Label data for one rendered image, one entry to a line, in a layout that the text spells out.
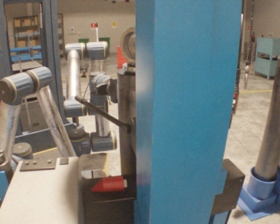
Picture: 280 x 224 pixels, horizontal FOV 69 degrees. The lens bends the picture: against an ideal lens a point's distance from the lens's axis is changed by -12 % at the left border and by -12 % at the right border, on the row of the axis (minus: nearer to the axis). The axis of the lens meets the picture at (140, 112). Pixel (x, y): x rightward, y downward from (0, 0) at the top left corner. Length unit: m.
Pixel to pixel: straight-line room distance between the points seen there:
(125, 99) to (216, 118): 0.50
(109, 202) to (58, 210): 0.24
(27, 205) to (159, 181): 0.40
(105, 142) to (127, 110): 1.25
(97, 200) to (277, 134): 1.63
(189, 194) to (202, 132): 0.17
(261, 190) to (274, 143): 0.49
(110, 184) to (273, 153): 1.63
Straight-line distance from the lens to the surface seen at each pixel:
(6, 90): 1.37
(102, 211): 0.88
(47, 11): 2.47
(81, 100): 0.94
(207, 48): 0.44
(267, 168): 2.25
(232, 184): 1.03
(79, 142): 2.14
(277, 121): 2.05
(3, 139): 1.63
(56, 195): 0.73
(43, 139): 2.67
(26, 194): 0.77
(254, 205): 2.41
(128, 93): 0.90
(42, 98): 1.54
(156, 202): 0.57
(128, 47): 0.97
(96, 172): 1.12
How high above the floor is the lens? 1.66
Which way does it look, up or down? 22 degrees down
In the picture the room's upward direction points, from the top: straight up
